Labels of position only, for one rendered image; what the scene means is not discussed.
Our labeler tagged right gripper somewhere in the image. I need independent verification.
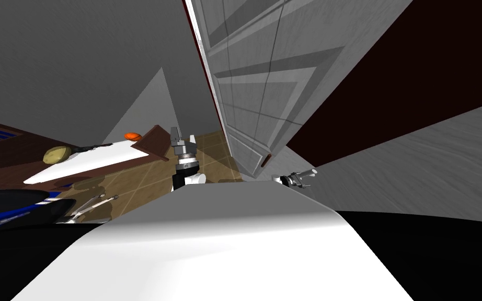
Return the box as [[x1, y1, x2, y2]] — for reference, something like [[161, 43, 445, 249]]
[[288, 168, 318, 189]]

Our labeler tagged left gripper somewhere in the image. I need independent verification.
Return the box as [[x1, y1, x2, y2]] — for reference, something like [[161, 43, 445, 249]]
[[170, 126, 199, 159]]

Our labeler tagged grey panelled door leaf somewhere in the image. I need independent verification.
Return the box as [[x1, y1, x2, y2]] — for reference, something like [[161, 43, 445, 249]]
[[190, 0, 414, 180]]

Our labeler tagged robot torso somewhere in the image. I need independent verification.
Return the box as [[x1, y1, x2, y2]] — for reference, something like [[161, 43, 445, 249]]
[[10, 180, 414, 301]]

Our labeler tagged brown wooden table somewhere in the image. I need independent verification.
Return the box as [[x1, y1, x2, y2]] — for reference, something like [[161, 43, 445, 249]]
[[0, 118, 173, 194]]

